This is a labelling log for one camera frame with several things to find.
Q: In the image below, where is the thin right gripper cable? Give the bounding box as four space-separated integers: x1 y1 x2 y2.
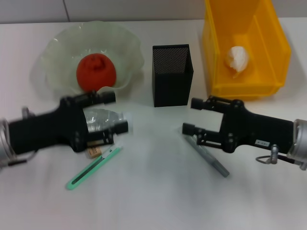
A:
256 154 302 165

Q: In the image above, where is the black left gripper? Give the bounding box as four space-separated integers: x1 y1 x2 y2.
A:
8 90 117 154

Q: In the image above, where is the thin left gripper cable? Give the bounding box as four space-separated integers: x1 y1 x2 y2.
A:
7 151 36 167

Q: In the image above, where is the pale green glass fruit plate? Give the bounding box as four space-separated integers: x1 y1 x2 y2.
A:
39 21 145 99

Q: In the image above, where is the yellow plastic bin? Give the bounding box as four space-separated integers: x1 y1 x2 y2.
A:
201 0 292 101

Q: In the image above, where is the black mesh pen holder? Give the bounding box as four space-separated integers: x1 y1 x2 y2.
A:
152 44 194 108

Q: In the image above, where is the orange fruit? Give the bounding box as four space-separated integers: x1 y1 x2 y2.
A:
76 53 117 93

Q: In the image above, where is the white paper ball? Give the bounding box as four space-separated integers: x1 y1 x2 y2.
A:
224 46 249 79

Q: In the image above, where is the thin gripper cable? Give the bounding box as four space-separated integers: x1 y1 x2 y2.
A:
256 154 302 165
7 151 36 167

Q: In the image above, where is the small wooden cork block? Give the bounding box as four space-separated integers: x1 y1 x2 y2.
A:
86 146 101 159

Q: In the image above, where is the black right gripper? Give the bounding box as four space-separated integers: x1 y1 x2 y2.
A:
182 95 295 154

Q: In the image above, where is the clear green-label water bottle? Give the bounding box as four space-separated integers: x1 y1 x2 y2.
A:
83 107 134 135

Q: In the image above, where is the grey marker pen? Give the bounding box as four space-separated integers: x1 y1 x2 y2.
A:
178 128 230 178

